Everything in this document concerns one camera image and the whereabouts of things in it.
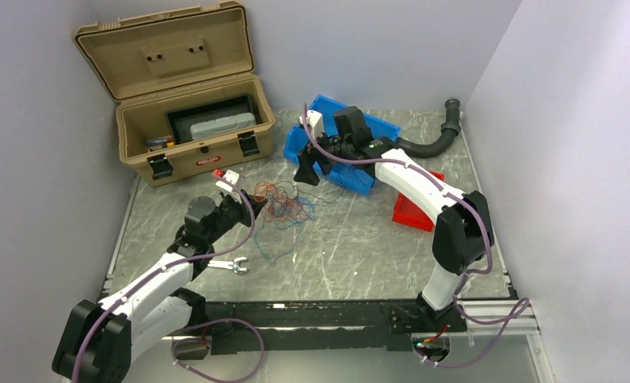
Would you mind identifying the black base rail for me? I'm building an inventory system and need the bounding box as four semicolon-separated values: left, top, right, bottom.
186;298;468;355

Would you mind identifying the orange wire bundle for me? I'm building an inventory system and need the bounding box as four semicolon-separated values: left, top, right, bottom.
253;180;307;228

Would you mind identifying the black wire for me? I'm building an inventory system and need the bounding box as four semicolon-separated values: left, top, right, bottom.
277;164;374;210

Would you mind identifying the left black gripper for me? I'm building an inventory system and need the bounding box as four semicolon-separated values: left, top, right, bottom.
205;188;267;245

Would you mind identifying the yellow black tool in toolbox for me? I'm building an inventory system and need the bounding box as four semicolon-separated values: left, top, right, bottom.
145;136;175;151

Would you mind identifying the silver open-end wrench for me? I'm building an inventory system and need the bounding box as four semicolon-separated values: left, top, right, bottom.
208;257;250;275

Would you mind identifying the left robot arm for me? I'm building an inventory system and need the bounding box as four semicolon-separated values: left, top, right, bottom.
52;191;264;382

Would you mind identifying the blue wire bundle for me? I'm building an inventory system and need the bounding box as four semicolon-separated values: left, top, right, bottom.
253;195;319;266

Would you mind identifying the black corrugated hose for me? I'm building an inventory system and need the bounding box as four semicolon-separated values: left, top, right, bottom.
394;98;462;160

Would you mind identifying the black tray in toolbox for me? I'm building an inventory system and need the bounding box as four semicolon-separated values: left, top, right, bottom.
165;94;260;144

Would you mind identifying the tan plastic toolbox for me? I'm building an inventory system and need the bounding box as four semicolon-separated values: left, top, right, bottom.
74;1;275;187

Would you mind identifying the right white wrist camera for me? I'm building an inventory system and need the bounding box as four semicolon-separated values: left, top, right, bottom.
307;109;324;138

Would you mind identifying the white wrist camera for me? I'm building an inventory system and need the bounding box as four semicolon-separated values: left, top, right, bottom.
212;169;242;203
307;109;324;138

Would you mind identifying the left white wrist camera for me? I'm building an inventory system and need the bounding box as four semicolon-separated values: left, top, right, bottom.
212;169;242;203

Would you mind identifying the blue double plastic bin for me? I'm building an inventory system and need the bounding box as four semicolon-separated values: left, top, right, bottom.
283;95;402;195

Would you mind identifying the red plastic bin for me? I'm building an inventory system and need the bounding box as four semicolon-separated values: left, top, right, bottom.
391;194;434;232

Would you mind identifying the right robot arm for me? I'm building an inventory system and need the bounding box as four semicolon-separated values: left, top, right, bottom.
294;106;494;331

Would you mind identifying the aluminium frame rail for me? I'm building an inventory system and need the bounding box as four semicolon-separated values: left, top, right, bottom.
74;298;541;345

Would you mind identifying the grey case in toolbox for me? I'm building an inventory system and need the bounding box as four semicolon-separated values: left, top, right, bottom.
189;112;256;140

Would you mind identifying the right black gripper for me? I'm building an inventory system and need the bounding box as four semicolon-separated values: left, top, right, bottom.
293;124;353;187

